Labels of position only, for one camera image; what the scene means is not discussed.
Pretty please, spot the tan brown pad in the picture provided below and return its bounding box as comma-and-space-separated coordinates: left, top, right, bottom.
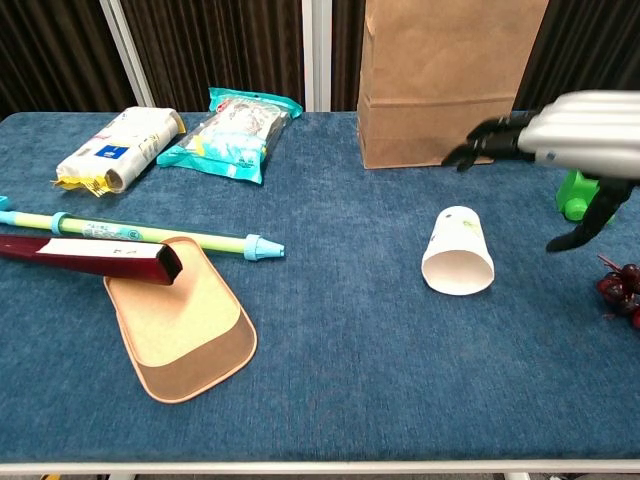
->
103, 236, 258, 404

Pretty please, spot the white partition post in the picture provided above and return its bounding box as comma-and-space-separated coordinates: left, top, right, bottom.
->
98, 0, 155, 109
301, 0, 332, 112

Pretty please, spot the brown paper bag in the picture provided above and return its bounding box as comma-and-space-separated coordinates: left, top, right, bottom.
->
356, 0, 550, 170

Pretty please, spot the blue fabric table mat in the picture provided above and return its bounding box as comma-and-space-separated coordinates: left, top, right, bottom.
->
0, 110, 640, 464

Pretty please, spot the white paper cup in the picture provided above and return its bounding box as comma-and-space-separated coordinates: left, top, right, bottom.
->
421, 205, 495, 296

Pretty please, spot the teal green toy pump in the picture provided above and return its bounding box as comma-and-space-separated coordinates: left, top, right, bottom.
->
0, 195, 286, 264

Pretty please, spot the teal clear snack packet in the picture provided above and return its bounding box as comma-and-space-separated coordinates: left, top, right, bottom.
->
156, 87, 304, 185

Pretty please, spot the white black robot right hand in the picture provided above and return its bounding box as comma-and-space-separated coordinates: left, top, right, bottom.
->
440, 89, 640, 253

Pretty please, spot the white yellow-ended food packet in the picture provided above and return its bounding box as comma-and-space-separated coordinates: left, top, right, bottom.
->
52, 106, 186, 197

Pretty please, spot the long dark red box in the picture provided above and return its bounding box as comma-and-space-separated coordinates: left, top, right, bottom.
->
0, 233, 184, 286

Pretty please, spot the purple grape bunch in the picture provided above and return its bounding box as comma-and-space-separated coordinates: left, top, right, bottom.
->
595, 254, 640, 329

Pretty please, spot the dark brown pleated curtain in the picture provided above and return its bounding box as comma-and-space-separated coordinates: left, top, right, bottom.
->
514, 0, 640, 115
0, 0, 139, 121
121, 0, 305, 112
329, 0, 369, 112

